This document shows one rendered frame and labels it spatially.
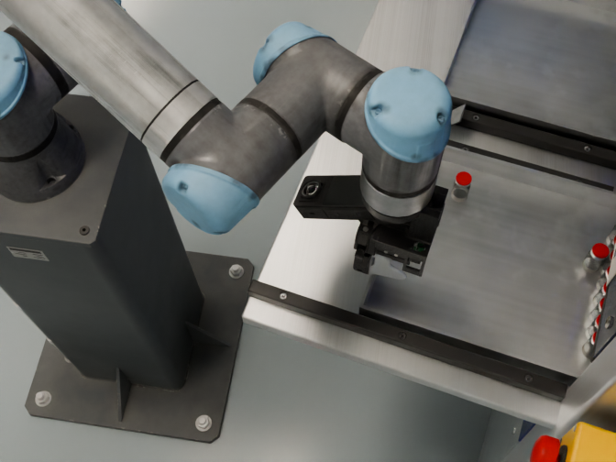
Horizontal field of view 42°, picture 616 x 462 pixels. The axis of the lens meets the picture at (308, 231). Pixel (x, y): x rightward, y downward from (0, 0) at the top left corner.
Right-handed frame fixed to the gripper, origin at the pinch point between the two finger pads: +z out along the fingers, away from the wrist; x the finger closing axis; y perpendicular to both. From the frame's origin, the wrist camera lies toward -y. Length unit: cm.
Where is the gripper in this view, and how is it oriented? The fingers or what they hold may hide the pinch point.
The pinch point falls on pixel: (366, 262)
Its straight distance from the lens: 100.7
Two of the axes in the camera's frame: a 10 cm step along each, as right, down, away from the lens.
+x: 3.5, -8.4, 4.2
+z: 0.1, 4.5, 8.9
